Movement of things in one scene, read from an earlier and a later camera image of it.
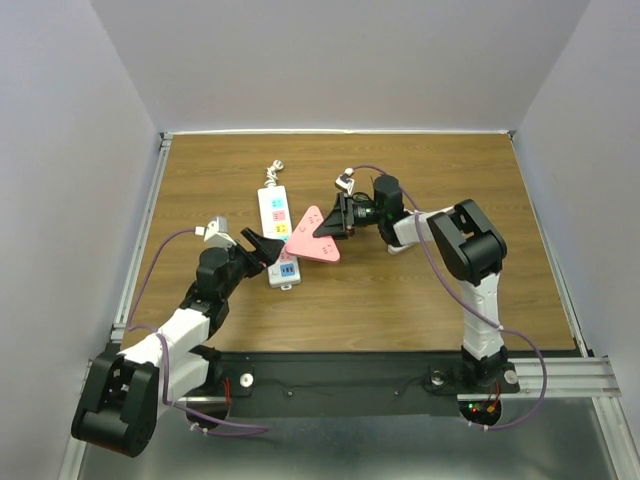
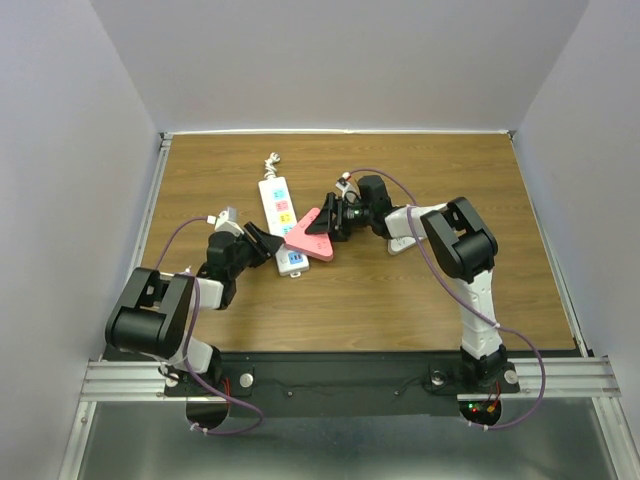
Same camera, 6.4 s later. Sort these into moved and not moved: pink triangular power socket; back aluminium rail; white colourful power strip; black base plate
Moved: white colourful power strip
Not moved: black base plate; back aluminium rail; pink triangular power socket
